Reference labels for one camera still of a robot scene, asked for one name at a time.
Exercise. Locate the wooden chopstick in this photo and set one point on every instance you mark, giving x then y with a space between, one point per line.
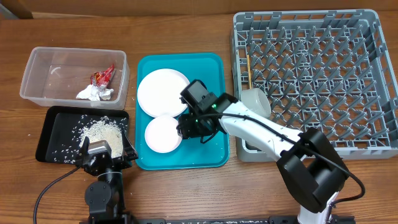
249 71

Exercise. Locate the clear plastic bin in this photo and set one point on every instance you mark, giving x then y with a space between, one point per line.
54 76

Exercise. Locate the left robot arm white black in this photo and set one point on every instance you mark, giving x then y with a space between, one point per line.
105 197

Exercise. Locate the red snack wrapper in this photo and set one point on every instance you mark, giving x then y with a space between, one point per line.
102 79

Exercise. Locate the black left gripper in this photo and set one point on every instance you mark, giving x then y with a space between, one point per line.
127 159

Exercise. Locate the grey small bowl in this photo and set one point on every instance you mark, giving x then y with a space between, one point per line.
256 100

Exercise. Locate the grey dishwasher rack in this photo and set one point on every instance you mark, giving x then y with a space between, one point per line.
329 70

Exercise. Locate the white tissue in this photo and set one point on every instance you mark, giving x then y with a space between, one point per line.
93 93

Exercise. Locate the pile of rice grains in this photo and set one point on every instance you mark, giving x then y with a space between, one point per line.
102 133

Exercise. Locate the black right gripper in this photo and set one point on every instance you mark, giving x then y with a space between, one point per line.
185 130

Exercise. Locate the white round plate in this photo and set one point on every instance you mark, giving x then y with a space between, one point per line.
159 93

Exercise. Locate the black rail at bottom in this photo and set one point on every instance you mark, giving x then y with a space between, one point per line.
271 220

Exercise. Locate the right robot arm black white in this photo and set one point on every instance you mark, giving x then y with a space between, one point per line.
311 168

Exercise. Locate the teal plastic tray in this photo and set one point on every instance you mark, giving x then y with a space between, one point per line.
191 153

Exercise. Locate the black plastic tray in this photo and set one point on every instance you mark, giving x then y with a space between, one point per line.
49 121

